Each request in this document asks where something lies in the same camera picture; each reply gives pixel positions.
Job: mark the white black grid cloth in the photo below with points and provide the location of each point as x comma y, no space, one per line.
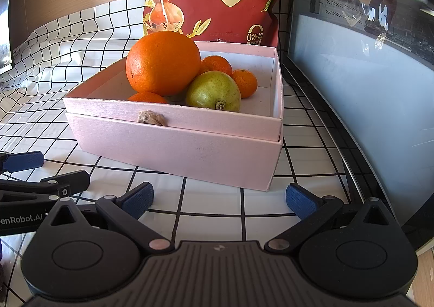
213,202

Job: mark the pink cardboard box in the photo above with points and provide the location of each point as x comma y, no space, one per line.
176,154

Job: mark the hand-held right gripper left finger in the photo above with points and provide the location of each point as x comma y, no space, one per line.
139,198

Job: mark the small mandarin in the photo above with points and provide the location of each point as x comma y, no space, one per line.
217,65
147,97
245,83

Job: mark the black framed monitor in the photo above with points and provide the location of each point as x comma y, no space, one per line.
5,22

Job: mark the large orange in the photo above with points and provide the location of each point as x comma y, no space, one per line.
162,63

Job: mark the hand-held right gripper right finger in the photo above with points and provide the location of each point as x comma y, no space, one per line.
300,200

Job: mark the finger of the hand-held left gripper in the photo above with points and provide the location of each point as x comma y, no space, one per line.
71,181
27,161

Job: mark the yellow-green pear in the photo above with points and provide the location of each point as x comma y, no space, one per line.
212,90

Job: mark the red snack bag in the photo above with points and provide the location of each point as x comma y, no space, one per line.
237,22

